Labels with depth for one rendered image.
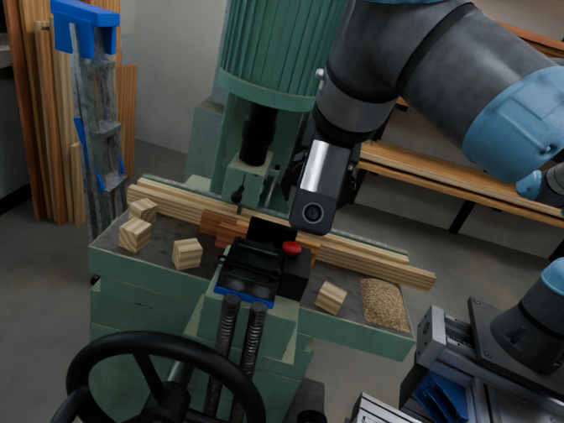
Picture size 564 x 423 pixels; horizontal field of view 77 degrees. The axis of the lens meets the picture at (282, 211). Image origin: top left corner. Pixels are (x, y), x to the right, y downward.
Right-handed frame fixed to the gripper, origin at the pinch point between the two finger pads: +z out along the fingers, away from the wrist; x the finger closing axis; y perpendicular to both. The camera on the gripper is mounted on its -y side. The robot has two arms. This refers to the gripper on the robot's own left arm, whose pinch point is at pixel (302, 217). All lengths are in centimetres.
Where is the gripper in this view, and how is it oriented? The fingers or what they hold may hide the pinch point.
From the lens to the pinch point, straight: 52.6
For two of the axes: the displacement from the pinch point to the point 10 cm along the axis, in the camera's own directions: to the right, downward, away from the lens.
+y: 2.3, -8.2, 5.2
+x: -9.6, -2.9, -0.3
